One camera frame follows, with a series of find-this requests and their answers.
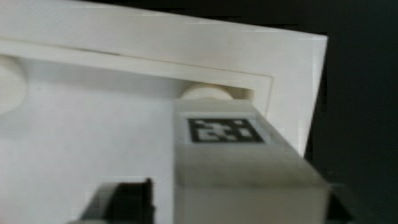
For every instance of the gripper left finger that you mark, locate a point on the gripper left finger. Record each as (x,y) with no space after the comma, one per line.
(121,204)

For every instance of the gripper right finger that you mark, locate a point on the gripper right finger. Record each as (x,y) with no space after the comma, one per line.
(341,206)

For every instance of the white leg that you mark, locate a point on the white leg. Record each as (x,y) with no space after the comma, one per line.
(243,181)

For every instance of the white square tabletop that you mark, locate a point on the white square tabletop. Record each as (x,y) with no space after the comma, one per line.
(97,63)

